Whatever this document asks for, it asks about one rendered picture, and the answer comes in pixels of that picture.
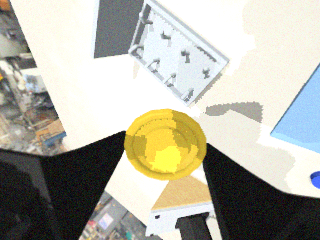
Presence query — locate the white dish rack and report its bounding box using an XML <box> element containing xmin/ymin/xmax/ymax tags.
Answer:
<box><xmin>90</xmin><ymin>0</ymin><xmax>230</xmax><ymax>107</ymax></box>

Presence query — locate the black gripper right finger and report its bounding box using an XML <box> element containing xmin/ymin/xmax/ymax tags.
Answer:
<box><xmin>202</xmin><ymin>143</ymin><xmax>320</xmax><ymax>240</ymax></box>

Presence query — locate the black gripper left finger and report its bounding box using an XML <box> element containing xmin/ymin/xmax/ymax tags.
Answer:
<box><xmin>0</xmin><ymin>130</ymin><xmax>126</xmax><ymax>240</ymax></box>

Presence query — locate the light blue flat mat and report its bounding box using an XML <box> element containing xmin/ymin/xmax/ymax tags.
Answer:
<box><xmin>269</xmin><ymin>63</ymin><xmax>320</xmax><ymax>154</ymax></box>

